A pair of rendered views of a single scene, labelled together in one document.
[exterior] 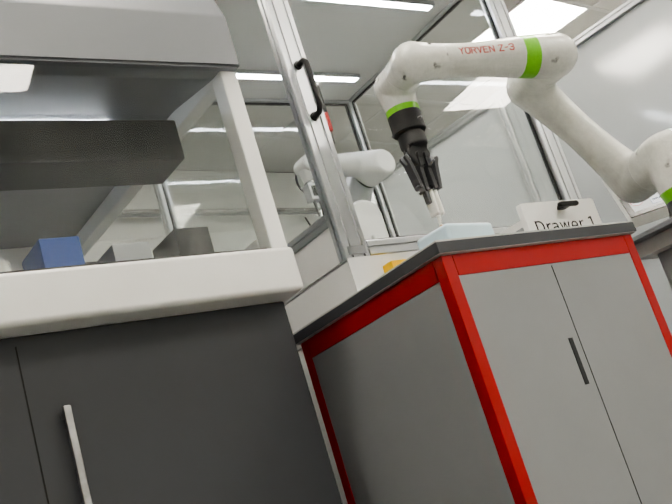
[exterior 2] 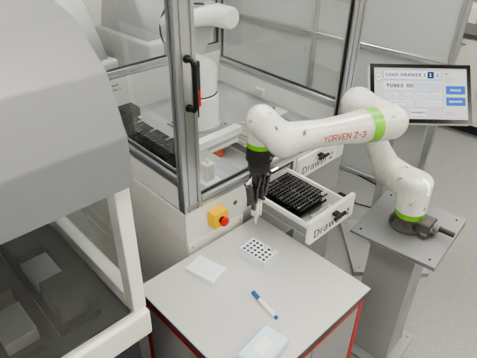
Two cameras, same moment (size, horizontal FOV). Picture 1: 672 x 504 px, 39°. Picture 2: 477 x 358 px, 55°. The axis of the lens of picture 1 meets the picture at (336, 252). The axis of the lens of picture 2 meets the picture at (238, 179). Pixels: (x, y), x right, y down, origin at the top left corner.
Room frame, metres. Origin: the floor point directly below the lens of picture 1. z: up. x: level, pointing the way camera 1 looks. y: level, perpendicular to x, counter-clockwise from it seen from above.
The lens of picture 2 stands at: (1.09, -0.07, 2.00)
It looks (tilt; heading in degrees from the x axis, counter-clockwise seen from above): 34 degrees down; 354
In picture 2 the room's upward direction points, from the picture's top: 1 degrees clockwise
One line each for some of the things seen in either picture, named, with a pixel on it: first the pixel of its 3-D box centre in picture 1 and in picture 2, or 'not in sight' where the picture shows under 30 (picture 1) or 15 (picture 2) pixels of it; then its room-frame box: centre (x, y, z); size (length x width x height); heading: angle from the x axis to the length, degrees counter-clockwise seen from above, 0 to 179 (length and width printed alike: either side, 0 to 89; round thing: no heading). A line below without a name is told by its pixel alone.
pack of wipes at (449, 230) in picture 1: (456, 239); (262, 349); (1.94, -0.25, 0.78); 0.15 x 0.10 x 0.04; 135
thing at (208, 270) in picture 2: not in sight; (206, 269); (2.32, -0.09, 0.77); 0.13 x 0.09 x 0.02; 51
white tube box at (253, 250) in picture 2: not in sight; (258, 253); (2.38, -0.30, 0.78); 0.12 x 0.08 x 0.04; 43
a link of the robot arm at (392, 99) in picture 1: (397, 91); (262, 126); (2.37, -0.29, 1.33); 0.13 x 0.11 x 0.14; 21
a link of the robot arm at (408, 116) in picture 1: (406, 126); (258, 152); (2.38, -0.28, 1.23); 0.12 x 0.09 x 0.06; 43
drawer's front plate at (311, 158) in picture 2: not in sight; (316, 158); (2.90, -0.65, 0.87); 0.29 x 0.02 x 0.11; 128
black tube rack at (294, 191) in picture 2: not in sight; (292, 196); (2.61, -0.47, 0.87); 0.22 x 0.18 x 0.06; 38
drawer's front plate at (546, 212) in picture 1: (562, 220); (331, 217); (2.45, -0.60, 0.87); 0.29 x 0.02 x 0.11; 128
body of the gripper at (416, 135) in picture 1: (415, 150); (258, 171); (2.38, -0.28, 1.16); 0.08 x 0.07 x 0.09; 133
